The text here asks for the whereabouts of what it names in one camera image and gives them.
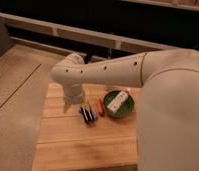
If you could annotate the wooden board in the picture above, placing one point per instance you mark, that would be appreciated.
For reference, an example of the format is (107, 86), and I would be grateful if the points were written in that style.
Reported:
(66, 143)

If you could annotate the orange carrot toy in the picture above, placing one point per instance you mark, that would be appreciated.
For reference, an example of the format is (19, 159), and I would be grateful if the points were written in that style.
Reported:
(100, 107)

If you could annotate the black bracket on rail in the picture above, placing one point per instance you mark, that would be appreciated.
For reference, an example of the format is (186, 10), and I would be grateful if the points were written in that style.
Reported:
(87, 58)

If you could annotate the white box in bowl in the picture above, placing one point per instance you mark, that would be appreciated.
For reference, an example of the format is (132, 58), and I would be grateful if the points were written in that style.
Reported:
(118, 100)

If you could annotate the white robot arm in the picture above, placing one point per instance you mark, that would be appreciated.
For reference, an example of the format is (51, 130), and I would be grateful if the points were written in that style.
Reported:
(168, 107)

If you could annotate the green bowl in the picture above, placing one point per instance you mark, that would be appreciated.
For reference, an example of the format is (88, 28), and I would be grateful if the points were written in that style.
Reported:
(125, 109)

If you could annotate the blue sponge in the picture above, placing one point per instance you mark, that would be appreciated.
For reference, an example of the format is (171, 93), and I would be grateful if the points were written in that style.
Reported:
(95, 117)

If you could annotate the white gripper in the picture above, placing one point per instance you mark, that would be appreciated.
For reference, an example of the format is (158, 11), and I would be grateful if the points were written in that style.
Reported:
(74, 96)

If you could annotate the black white striped eraser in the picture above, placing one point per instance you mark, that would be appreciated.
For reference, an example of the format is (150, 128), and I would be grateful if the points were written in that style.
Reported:
(87, 115)

